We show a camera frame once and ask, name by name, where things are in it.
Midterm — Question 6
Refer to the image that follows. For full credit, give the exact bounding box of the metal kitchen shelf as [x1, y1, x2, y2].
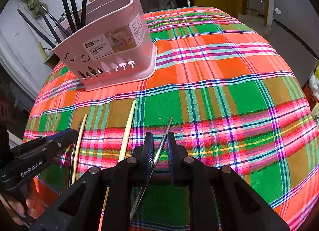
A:
[140, 0, 192, 13]

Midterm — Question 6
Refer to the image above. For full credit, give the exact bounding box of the person's left hand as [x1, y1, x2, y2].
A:
[1, 179, 45, 226]

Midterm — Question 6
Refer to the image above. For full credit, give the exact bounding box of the beige wooden chopstick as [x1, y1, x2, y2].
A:
[71, 114, 88, 185]
[98, 100, 136, 231]

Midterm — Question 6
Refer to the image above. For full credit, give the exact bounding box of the colourful plaid tablecloth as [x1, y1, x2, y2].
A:
[23, 7, 318, 230]

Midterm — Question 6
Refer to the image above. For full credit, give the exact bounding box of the black chopstick in basket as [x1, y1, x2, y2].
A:
[17, 8, 56, 48]
[35, 0, 70, 43]
[70, 0, 81, 30]
[62, 0, 76, 33]

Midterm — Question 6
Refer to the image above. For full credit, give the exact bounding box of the pink plastic utensil basket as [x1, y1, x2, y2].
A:
[53, 0, 157, 91]

